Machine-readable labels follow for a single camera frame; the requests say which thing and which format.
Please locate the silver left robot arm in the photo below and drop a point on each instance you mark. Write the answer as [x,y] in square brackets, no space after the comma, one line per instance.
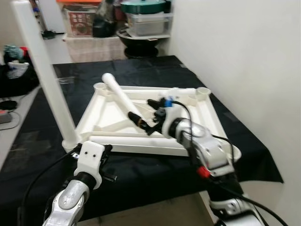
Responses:
[68,202]

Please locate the white plastic table top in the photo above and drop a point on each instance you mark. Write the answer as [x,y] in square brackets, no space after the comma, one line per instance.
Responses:
[108,113]

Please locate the black round basin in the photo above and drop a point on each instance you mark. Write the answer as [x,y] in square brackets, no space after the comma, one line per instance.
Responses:
[141,47]

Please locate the clear tape patch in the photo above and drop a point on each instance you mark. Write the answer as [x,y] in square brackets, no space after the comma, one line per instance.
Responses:
[30,142]

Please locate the clear plastic storage box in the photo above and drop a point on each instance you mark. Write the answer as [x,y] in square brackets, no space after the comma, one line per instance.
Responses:
[149,26]

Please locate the black plastic bag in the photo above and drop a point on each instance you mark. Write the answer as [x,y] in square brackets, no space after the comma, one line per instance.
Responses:
[104,21]

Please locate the green round lid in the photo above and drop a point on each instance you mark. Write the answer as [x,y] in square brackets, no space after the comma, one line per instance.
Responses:
[143,6]

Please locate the grey box red light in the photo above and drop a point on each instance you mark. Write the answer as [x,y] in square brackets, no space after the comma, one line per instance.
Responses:
[4,116]

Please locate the black backpack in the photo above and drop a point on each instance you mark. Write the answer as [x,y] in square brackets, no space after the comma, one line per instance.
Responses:
[19,84]

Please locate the cardboard box red print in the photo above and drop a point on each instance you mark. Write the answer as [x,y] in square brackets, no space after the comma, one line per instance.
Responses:
[78,21]

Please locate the orange plastic lid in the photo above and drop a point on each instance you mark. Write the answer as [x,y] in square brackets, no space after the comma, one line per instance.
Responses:
[77,2]

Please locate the teal plush toy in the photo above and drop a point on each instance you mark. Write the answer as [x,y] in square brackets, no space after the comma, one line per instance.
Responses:
[13,52]

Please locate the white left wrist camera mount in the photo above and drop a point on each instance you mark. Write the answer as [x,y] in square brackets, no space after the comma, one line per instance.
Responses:
[89,157]

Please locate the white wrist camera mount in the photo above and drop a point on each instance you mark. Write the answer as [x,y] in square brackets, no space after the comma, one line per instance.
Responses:
[174,95]
[89,157]

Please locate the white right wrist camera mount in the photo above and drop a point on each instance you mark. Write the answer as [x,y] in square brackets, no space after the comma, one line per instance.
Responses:
[174,95]

